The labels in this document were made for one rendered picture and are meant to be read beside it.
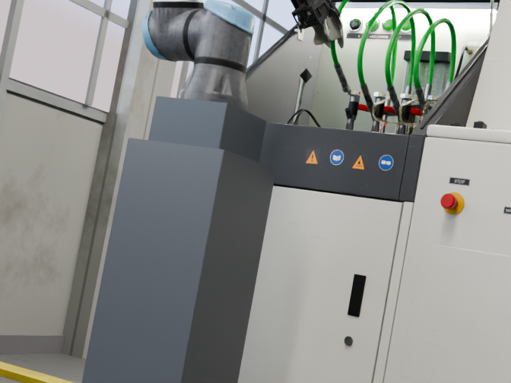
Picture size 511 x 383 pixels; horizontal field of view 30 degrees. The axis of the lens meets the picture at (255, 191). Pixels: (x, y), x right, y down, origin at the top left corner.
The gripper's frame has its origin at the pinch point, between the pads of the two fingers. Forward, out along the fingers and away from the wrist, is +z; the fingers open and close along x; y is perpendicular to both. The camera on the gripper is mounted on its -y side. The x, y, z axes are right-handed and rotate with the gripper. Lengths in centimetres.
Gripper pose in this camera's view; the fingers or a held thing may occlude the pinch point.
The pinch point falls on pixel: (337, 43)
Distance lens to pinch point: 259.5
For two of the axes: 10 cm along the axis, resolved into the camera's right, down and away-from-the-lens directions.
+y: -5.2, 5.5, -6.5
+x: 7.1, -1.4, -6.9
